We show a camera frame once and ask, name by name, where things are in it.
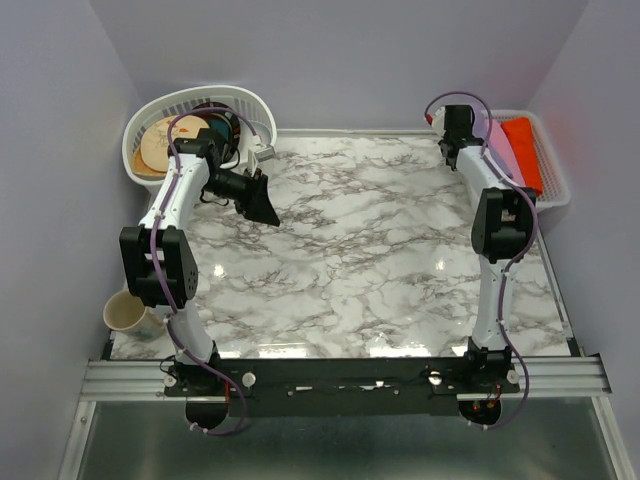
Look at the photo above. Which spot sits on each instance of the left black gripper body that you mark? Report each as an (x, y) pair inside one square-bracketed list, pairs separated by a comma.
[(239, 188)]

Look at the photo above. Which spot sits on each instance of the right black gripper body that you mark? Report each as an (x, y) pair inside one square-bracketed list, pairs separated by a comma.
[(443, 141)]

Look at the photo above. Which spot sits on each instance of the purple t shirt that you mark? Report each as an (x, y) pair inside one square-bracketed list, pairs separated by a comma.
[(482, 125)]

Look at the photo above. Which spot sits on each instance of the white oval dish basket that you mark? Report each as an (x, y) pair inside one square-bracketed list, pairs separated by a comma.
[(257, 122)]

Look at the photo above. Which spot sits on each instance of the white rectangular tray basket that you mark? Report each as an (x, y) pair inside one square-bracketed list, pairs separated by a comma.
[(550, 165)]

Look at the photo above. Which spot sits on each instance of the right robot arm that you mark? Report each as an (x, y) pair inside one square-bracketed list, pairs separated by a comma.
[(502, 232)]

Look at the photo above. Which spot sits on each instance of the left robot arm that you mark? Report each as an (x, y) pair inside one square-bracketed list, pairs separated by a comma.
[(160, 267)]

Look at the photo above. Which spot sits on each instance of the pink rolled t shirt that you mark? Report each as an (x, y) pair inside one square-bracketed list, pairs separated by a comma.
[(502, 153)]

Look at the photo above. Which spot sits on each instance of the orange rolled t shirt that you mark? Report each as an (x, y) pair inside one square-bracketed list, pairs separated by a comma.
[(520, 135)]

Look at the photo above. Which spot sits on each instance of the black rimmed plate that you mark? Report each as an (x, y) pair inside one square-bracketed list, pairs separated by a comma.
[(222, 109)]

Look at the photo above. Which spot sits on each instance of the dark teal plate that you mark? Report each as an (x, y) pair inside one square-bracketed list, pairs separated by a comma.
[(222, 125)]

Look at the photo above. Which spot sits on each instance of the beige floral plate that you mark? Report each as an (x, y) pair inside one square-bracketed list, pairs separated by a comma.
[(154, 145)]

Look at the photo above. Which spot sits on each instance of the orange leaf shaped plate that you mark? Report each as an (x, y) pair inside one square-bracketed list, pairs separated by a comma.
[(138, 167)]

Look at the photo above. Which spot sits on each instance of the beige cup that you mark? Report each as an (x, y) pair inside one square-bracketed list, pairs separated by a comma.
[(125, 313)]

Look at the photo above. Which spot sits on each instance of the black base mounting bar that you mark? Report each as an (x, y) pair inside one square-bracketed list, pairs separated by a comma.
[(335, 387)]

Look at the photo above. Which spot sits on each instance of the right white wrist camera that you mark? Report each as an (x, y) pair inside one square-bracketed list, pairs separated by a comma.
[(436, 120)]

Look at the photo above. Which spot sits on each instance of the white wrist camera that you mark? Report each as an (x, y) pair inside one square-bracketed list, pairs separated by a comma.
[(260, 157), (436, 120)]

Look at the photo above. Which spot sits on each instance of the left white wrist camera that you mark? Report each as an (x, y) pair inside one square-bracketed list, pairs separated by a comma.
[(260, 157)]

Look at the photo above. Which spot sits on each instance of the aluminium rail frame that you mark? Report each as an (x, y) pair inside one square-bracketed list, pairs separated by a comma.
[(539, 377)]

